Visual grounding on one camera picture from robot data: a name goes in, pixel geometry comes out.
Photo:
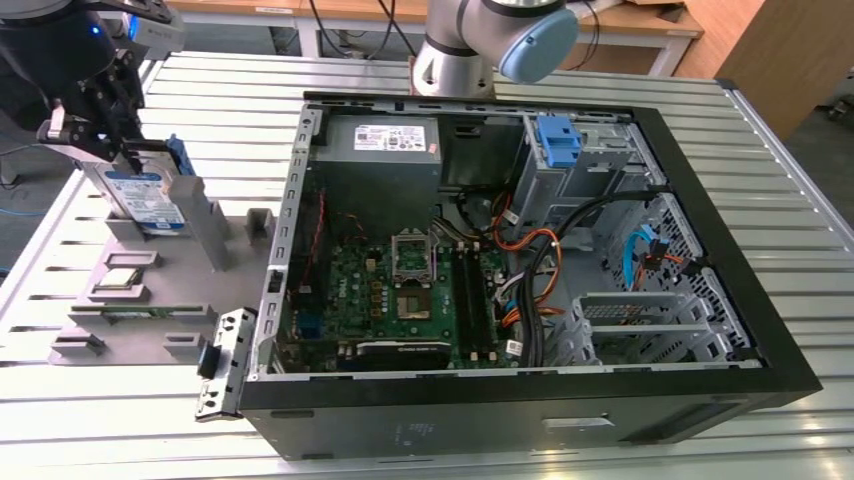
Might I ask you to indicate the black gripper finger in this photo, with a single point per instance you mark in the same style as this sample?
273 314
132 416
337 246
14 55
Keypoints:
122 100
80 135

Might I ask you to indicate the hard disk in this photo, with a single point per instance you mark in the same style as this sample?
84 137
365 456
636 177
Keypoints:
133 195

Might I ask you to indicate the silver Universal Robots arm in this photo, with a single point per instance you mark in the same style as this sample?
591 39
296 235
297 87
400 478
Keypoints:
453 65

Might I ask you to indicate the silver disk bay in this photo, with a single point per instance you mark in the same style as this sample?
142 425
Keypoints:
640 327

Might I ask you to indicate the white-framed desk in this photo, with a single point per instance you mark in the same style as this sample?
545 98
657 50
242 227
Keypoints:
233 15

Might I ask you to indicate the silver CPU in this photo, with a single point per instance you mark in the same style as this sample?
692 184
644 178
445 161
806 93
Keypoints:
120 280

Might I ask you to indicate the grey parts rack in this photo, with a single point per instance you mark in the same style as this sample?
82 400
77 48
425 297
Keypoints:
180 290

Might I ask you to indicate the green RAM stick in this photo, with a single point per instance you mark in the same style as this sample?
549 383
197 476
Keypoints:
142 313

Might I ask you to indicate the grey power supply unit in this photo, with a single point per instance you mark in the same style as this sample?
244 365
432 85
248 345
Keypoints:
373 190

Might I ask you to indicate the silver expansion slot retainer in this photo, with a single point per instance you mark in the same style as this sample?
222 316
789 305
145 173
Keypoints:
229 360

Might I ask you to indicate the green motherboard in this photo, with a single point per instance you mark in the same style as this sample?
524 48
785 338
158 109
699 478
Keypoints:
353 290

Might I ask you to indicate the CPU socket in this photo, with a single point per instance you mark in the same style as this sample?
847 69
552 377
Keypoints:
413 306

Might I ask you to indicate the black graphics card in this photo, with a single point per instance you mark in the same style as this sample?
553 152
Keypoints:
400 352

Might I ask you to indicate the black RAM slot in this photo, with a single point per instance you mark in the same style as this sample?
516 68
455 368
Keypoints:
463 300

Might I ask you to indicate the blue drive cage latch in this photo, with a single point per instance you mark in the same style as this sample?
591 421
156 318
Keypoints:
556 142

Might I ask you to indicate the silver optical drive cage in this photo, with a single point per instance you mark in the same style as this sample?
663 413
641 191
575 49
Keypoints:
587 170

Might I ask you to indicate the wooden desk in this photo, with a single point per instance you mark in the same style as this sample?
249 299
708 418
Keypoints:
647 22

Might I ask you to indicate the black PC case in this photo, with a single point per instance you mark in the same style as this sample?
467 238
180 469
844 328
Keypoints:
467 420

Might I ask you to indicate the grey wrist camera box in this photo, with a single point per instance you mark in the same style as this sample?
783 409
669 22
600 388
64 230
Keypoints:
160 37

